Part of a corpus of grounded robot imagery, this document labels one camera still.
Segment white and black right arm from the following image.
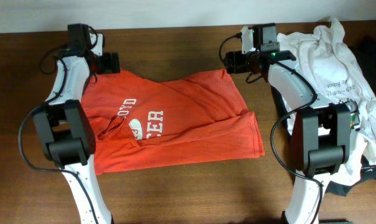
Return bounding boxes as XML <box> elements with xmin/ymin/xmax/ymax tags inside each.
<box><xmin>221</xmin><ymin>50</ymin><xmax>352</xmax><ymax>224</ymax></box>

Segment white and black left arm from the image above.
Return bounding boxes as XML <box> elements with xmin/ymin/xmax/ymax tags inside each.
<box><xmin>32</xmin><ymin>50</ymin><xmax>114</xmax><ymax>223</ymax></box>

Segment black garment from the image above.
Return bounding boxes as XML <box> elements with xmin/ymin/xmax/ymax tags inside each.
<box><xmin>350</xmin><ymin>36</ymin><xmax>376</xmax><ymax>97</ymax></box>

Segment red printed t-shirt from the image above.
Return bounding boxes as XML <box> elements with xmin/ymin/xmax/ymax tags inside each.
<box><xmin>82</xmin><ymin>69</ymin><xmax>265</xmax><ymax>174</ymax></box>

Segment white crumpled t-shirt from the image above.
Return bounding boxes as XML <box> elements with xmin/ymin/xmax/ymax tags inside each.
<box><xmin>277</xmin><ymin>17</ymin><xmax>376</xmax><ymax>186</ymax></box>

